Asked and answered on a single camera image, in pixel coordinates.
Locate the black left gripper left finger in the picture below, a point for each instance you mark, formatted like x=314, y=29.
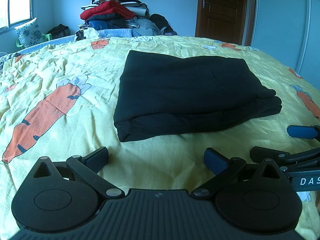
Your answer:
x=59, y=196

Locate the white wardrobe sliding door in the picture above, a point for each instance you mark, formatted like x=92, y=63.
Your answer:
x=288, y=30

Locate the yellow carrot print bedsheet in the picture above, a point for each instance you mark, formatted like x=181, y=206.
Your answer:
x=59, y=101

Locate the black pants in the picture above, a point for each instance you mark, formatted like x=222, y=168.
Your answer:
x=165, y=95

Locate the floral pillow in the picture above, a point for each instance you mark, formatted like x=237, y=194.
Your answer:
x=30, y=27

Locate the pile of clothes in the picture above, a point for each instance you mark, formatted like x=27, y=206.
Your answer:
x=121, y=18

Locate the black bag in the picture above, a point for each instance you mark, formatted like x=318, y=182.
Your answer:
x=59, y=31

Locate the brown wooden door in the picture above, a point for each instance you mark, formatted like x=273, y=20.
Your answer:
x=229, y=21

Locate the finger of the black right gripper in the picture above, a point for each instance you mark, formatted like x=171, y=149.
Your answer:
x=304, y=132
x=301, y=164

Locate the green plastic chair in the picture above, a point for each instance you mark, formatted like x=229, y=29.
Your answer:
x=25, y=41

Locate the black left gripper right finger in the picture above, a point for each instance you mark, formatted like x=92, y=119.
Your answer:
x=254, y=198

